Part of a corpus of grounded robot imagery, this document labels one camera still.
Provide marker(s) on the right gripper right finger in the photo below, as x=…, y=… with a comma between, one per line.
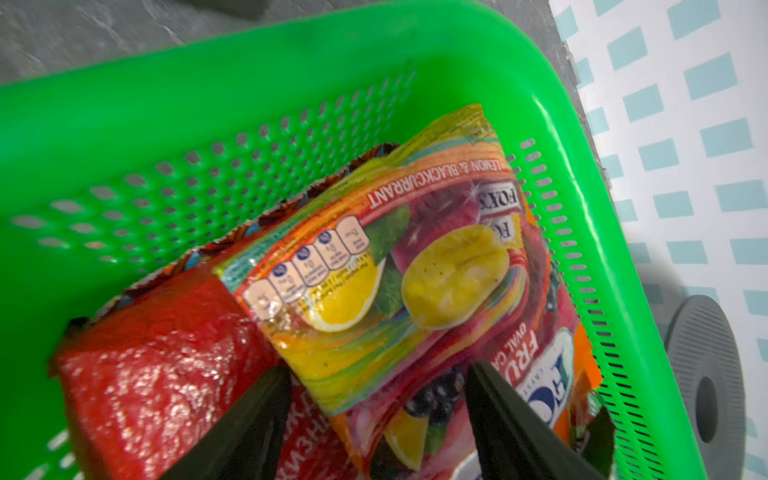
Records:
x=514, y=443

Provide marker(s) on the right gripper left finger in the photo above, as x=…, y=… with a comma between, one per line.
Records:
x=246, y=442

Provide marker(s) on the orange candy bag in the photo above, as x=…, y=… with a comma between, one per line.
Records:
x=528, y=360

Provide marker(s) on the red candy bag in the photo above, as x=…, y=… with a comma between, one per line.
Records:
x=151, y=374

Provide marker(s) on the green Fox's candy bag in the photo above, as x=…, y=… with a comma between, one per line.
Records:
x=308, y=280

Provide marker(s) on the green plastic basket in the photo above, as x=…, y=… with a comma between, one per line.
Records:
x=111, y=171

